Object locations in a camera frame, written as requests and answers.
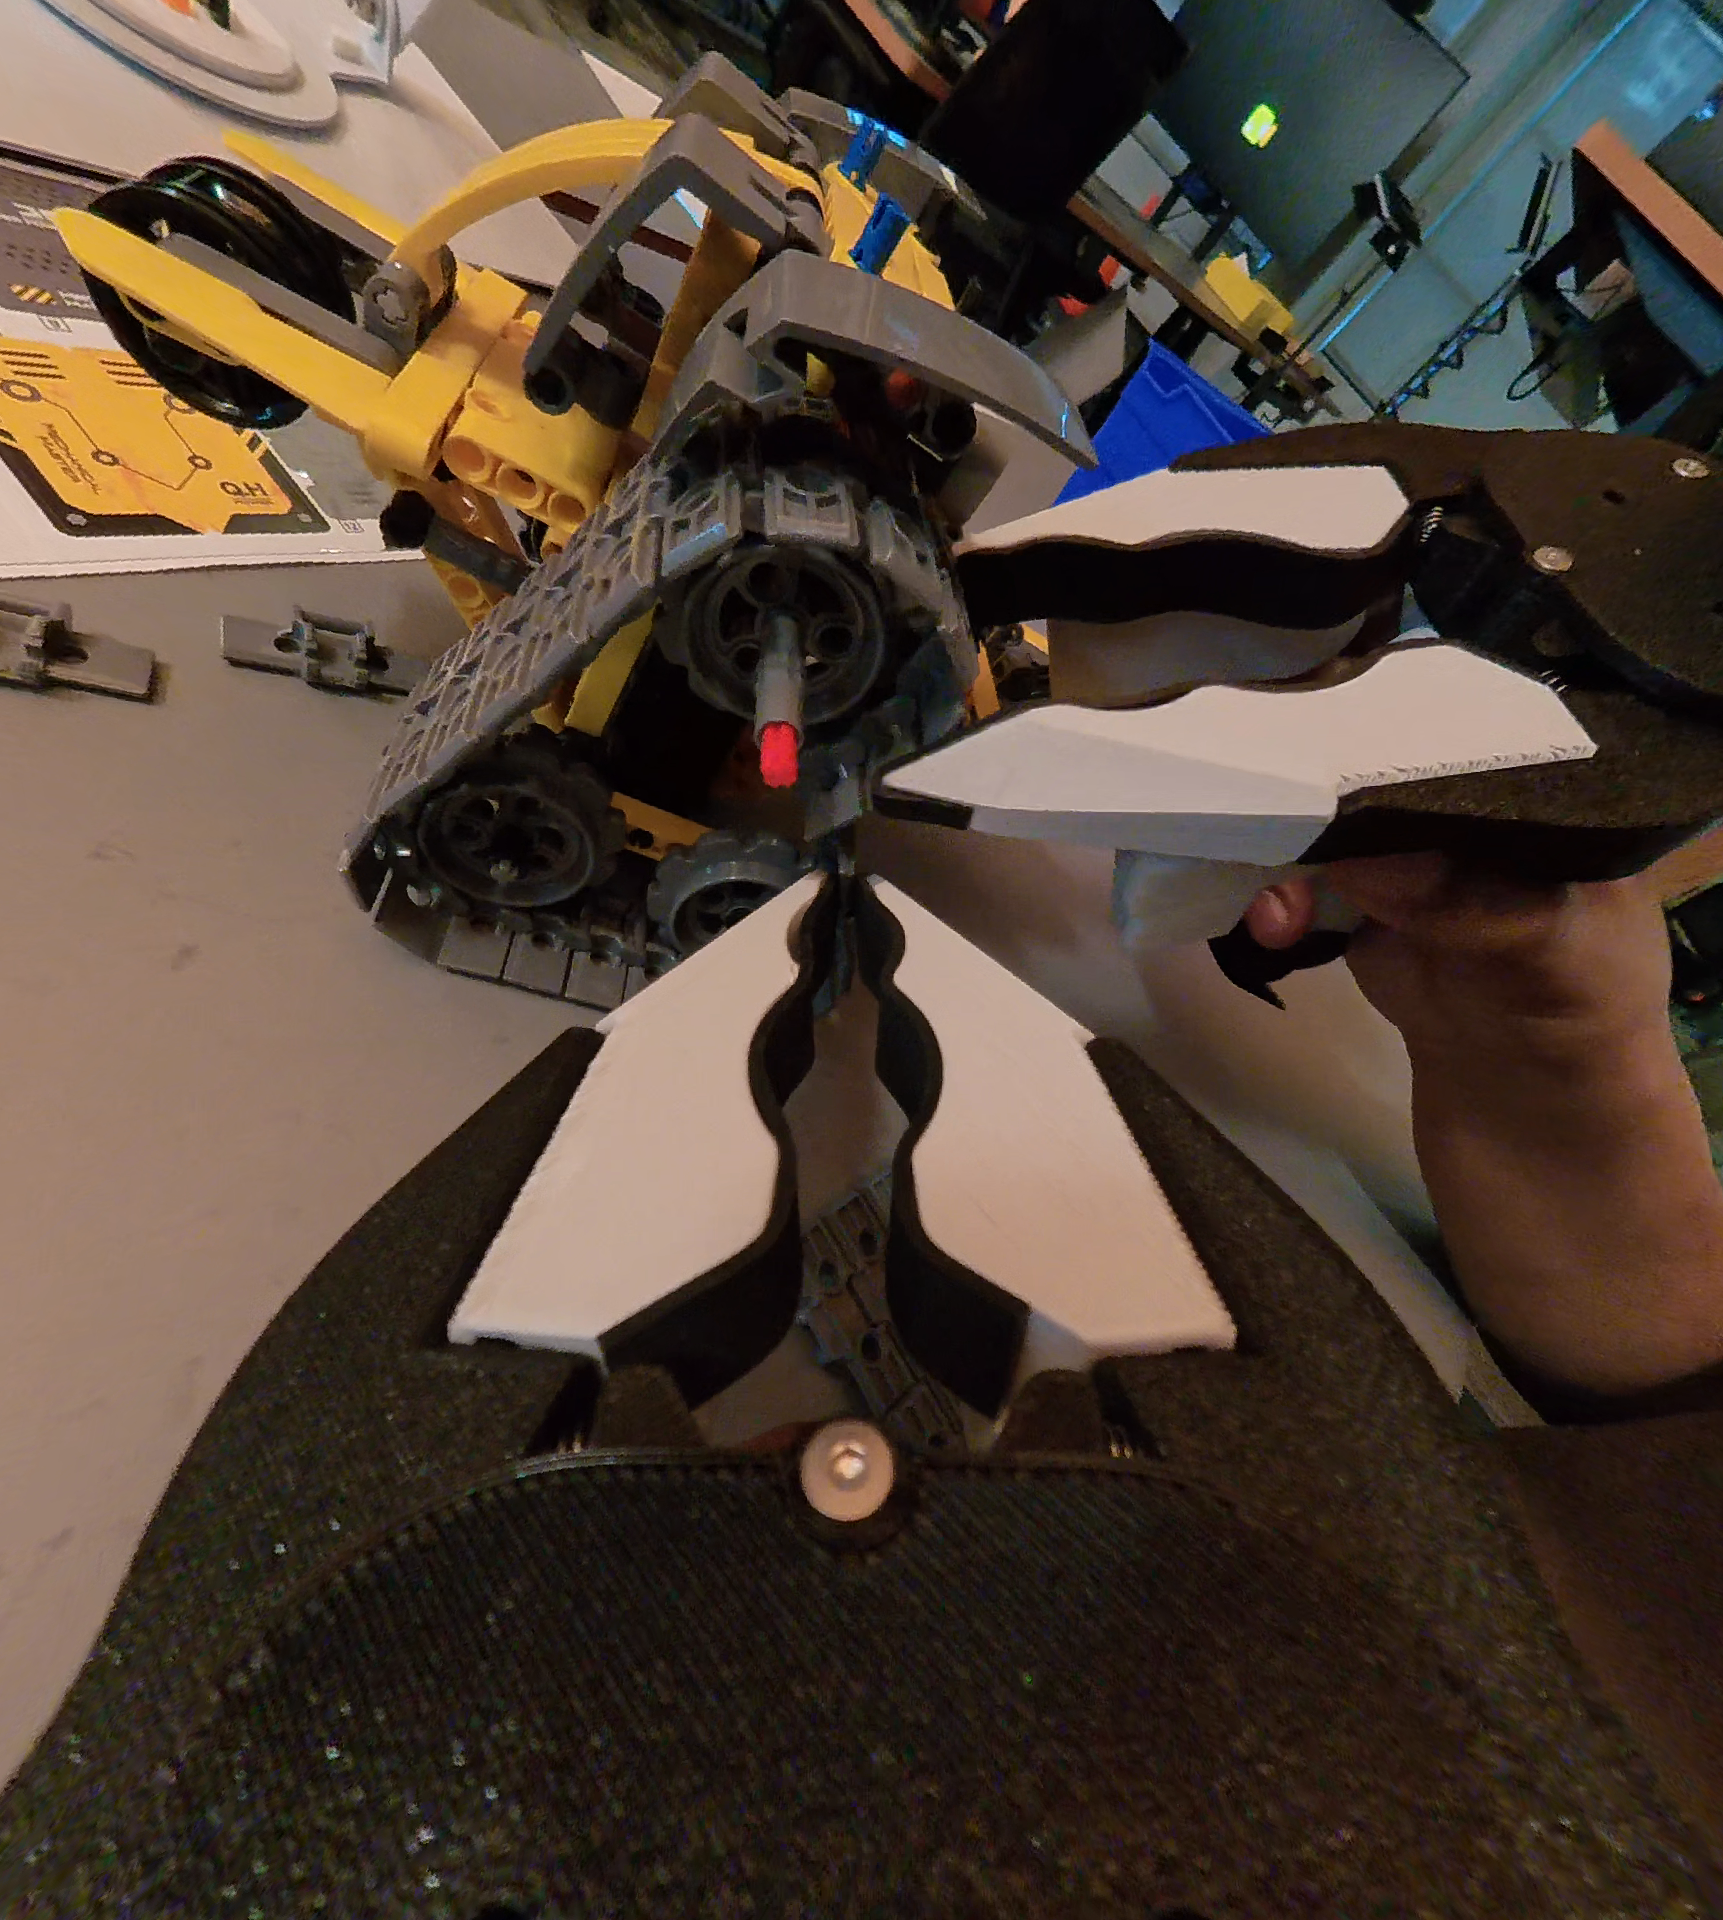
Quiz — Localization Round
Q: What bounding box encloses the single grey track link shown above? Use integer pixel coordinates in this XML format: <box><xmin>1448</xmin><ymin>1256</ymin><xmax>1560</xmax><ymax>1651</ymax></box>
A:
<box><xmin>219</xmin><ymin>604</ymin><xmax>431</xmax><ymax>703</ymax></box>
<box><xmin>0</xmin><ymin>575</ymin><xmax>161</xmax><ymax>703</ymax></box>

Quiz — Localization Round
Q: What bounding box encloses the yellow box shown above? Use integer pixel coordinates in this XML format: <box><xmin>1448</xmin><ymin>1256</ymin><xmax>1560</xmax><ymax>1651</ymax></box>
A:
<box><xmin>1196</xmin><ymin>255</ymin><xmax>1300</xmax><ymax>343</ymax></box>

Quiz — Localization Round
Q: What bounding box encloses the grey toy track belt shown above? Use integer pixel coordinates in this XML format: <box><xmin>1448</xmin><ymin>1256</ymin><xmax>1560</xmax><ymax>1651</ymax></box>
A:
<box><xmin>339</xmin><ymin>450</ymin><xmax>983</xmax><ymax>1011</ymax></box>

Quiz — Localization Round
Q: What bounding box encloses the yellow toy brick robot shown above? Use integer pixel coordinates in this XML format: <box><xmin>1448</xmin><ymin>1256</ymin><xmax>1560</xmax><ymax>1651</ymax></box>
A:
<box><xmin>51</xmin><ymin>53</ymin><xmax>1102</xmax><ymax>1011</ymax></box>

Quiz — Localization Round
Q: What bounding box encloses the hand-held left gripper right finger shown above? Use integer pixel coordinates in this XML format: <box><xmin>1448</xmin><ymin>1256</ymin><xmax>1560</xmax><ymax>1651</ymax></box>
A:
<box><xmin>857</xmin><ymin>874</ymin><xmax>1240</xmax><ymax>1424</ymax></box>

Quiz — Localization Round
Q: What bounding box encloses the black monitor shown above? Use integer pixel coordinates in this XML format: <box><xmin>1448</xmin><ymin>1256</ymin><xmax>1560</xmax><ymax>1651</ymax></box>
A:
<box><xmin>1144</xmin><ymin>0</ymin><xmax>1472</xmax><ymax>276</ymax></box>

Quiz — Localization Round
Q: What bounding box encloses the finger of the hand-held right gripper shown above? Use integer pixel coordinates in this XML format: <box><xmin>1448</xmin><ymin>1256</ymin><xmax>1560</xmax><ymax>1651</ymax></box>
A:
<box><xmin>873</xmin><ymin>636</ymin><xmax>1600</xmax><ymax>872</ymax></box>
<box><xmin>951</xmin><ymin>457</ymin><xmax>1414</xmax><ymax>640</ymax></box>

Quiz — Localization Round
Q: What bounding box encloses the person's clothed body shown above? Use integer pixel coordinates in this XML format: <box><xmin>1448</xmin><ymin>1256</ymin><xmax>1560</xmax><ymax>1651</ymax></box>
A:
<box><xmin>1490</xmin><ymin>1403</ymin><xmax>1723</xmax><ymax>1920</ymax></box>

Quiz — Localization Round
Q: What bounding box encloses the blue storage bin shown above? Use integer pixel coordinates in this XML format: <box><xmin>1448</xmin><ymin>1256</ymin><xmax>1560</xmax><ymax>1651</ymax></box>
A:
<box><xmin>1058</xmin><ymin>336</ymin><xmax>1240</xmax><ymax>504</ymax></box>

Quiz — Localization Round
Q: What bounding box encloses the wooden desk black frame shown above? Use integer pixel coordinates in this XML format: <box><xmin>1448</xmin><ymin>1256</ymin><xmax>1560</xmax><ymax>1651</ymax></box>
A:
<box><xmin>1520</xmin><ymin>121</ymin><xmax>1723</xmax><ymax>453</ymax></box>

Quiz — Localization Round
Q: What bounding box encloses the person's right hand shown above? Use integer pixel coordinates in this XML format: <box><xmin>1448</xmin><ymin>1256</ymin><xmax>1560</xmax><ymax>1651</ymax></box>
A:
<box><xmin>1242</xmin><ymin>855</ymin><xmax>1682</xmax><ymax>1117</ymax></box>

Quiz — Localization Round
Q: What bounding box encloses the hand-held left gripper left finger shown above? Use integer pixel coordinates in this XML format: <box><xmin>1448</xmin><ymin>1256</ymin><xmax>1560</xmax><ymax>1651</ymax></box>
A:
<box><xmin>445</xmin><ymin>872</ymin><xmax>833</xmax><ymax>1412</ymax></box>

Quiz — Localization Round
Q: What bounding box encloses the grey angled panel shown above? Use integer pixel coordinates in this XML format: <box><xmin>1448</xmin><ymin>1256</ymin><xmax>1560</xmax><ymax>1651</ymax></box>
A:
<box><xmin>1022</xmin><ymin>292</ymin><xmax>1150</xmax><ymax>410</ymax></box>

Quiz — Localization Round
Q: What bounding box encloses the person's right forearm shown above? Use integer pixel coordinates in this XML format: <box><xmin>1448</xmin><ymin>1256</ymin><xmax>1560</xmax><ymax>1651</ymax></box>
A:
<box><xmin>1406</xmin><ymin>1035</ymin><xmax>1723</xmax><ymax>1421</ymax></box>

